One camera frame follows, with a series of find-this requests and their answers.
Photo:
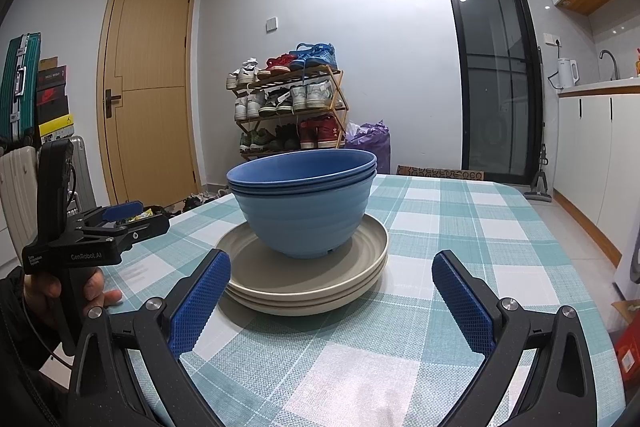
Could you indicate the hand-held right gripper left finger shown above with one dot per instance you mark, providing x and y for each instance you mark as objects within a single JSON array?
[{"x": 200, "y": 302}]

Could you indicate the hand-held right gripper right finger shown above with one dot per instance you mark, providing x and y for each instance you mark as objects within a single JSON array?
[{"x": 462, "y": 302}]

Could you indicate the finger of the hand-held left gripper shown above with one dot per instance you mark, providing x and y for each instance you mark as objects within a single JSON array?
[
  {"x": 122, "y": 211},
  {"x": 135, "y": 232}
]

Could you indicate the cream plate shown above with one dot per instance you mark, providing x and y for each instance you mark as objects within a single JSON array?
[
  {"x": 300, "y": 299},
  {"x": 300, "y": 272},
  {"x": 300, "y": 310}
]

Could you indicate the person's left hand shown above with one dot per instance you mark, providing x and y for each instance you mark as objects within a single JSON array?
[{"x": 42, "y": 292}]

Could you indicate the white ribbed suitcase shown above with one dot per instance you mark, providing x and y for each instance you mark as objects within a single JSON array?
[{"x": 15, "y": 207}]

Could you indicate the silver suitcase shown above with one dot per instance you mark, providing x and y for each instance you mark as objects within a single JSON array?
[{"x": 86, "y": 177}]

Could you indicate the teal checked tablecloth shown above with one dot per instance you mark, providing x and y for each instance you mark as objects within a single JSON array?
[{"x": 450, "y": 257}]

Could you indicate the black yellow shoe box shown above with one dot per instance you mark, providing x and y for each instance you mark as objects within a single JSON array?
[{"x": 55, "y": 127}]

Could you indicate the scattered pile of shoes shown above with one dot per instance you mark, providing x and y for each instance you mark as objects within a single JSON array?
[{"x": 200, "y": 199}]

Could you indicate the black red shoe box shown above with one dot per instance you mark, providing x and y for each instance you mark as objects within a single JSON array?
[{"x": 52, "y": 99}]

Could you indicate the green suitcase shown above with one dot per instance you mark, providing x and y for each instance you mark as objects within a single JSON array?
[{"x": 20, "y": 92}]

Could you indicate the patterned cardboard box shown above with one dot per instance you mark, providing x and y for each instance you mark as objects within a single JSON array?
[{"x": 440, "y": 173}]

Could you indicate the grey floor mop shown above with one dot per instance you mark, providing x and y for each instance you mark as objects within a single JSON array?
[{"x": 539, "y": 187}]

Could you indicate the yellow wooden door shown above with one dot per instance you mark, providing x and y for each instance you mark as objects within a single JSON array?
[{"x": 150, "y": 57}]

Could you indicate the white washing machine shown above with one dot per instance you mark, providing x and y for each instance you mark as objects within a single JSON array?
[{"x": 625, "y": 287}]

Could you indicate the red carton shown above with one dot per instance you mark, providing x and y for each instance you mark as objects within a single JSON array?
[{"x": 630, "y": 352}]

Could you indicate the purple plastic bag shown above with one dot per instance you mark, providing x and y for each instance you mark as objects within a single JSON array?
[{"x": 372, "y": 147}]

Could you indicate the white kitchen cabinet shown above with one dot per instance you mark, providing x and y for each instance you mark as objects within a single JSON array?
[{"x": 585, "y": 147}]

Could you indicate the wooden shoe rack with shoes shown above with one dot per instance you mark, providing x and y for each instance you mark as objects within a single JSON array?
[{"x": 310, "y": 94}]

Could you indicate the black framed glass door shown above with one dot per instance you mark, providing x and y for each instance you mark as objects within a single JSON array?
[{"x": 490, "y": 82}]

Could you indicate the white electric kettle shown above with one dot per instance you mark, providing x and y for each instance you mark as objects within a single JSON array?
[{"x": 566, "y": 74}]

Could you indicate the metal faucet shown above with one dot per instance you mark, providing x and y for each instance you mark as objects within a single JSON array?
[{"x": 614, "y": 69}]

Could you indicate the yellow bottle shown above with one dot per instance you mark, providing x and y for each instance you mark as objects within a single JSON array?
[{"x": 637, "y": 64}]

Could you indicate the white wall switch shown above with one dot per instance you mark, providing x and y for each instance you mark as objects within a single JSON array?
[{"x": 271, "y": 24}]

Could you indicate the white wall socket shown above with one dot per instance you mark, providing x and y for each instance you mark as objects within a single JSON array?
[{"x": 551, "y": 40}]

